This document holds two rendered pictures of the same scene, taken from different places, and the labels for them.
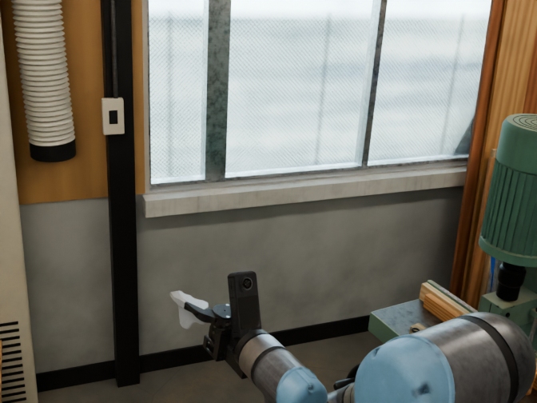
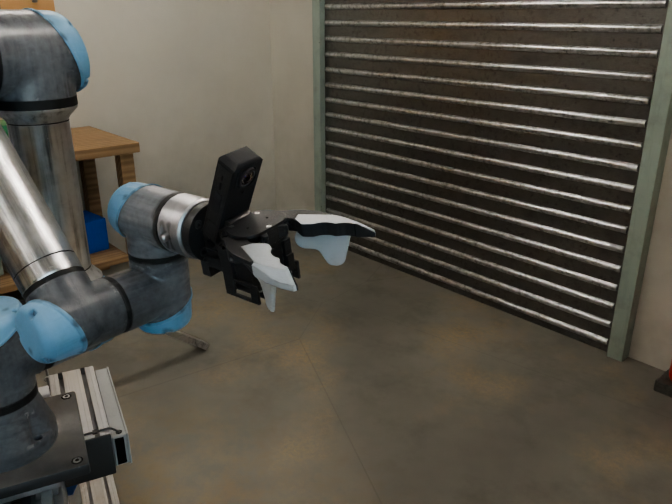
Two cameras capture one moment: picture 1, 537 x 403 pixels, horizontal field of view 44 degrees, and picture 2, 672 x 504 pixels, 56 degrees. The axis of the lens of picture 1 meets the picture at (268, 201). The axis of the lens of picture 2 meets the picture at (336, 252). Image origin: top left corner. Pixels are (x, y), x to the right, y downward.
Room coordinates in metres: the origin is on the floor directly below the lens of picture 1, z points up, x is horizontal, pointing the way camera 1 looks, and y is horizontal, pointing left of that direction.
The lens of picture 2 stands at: (1.64, -0.08, 1.46)
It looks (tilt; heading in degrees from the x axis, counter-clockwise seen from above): 21 degrees down; 161
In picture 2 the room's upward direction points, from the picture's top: straight up
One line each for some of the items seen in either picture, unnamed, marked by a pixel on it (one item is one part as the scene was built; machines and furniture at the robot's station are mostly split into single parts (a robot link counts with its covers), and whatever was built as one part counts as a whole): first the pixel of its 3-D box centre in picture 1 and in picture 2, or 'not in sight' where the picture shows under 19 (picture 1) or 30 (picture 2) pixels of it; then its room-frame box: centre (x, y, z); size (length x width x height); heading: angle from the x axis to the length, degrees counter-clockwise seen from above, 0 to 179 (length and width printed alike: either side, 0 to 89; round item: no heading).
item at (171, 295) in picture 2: not in sight; (151, 291); (0.84, -0.06, 1.12); 0.11 x 0.08 x 0.11; 124
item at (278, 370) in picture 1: (289, 388); (154, 217); (0.83, -0.05, 1.21); 0.11 x 0.08 x 0.09; 33
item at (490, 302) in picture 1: (509, 311); not in sight; (1.41, -0.61, 1.03); 0.14 x 0.07 x 0.09; 120
